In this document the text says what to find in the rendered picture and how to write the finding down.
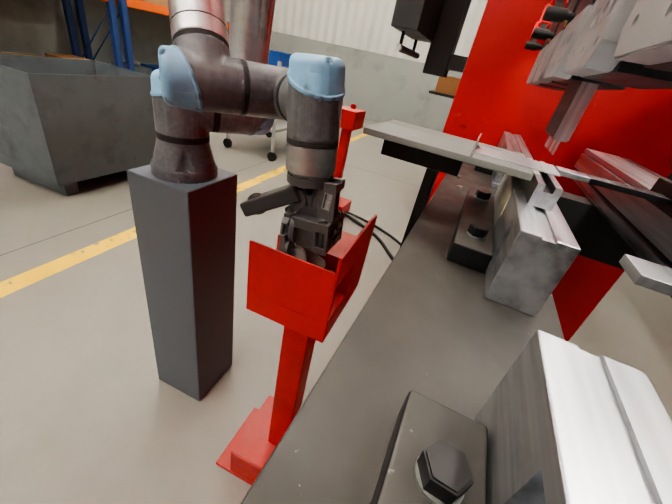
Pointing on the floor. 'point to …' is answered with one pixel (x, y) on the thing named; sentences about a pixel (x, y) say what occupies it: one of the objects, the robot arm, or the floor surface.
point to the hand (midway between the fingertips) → (292, 277)
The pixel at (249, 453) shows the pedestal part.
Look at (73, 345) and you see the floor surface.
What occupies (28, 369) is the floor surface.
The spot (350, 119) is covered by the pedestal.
